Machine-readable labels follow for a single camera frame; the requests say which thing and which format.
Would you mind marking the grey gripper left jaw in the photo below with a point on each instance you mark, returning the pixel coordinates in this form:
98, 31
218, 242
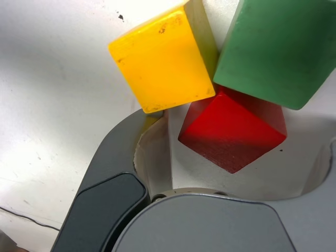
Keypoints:
105, 183

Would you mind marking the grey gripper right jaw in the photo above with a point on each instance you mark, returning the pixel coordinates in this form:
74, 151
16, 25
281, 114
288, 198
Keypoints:
223, 228

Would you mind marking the red cube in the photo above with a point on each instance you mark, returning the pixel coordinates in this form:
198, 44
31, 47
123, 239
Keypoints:
228, 136

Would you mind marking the yellow cube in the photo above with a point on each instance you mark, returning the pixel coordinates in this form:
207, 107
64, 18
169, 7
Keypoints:
162, 65

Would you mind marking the green cube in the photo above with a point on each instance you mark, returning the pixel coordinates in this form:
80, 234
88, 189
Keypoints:
275, 52

